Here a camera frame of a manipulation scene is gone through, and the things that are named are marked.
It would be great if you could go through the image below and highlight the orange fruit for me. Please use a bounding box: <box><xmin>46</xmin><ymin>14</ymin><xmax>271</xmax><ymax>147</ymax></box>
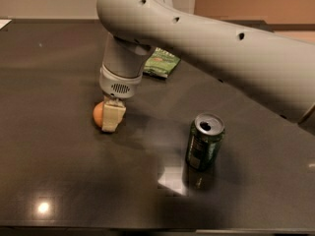
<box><xmin>93</xmin><ymin>102</ymin><xmax>103</xmax><ymax>128</ymax></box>

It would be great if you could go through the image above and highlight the green soda can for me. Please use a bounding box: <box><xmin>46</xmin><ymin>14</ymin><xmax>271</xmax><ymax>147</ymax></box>
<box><xmin>185</xmin><ymin>113</ymin><xmax>225</xmax><ymax>171</ymax></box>

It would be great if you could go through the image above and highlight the white paper sheet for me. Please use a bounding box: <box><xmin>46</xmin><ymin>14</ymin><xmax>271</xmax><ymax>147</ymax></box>
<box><xmin>0</xmin><ymin>20</ymin><xmax>12</xmax><ymax>30</ymax></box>

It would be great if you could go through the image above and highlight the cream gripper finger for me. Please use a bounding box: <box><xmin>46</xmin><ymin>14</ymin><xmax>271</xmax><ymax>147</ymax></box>
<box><xmin>101</xmin><ymin>97</ymin><xmax>126</xmax><ymax>133</ymax></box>

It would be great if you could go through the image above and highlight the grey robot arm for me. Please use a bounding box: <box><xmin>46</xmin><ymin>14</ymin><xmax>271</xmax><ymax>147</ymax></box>
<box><xmin>96</xmin><ymin>0</ymin><xmax>315</xmax><ymax>133</ymax></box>

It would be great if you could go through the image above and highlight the green chip bag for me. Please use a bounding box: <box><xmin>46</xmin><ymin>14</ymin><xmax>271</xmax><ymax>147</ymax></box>
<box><xmin>144</xmin><ymin>47</ymin><xmax>181</xmax><ymax>79</ymax></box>

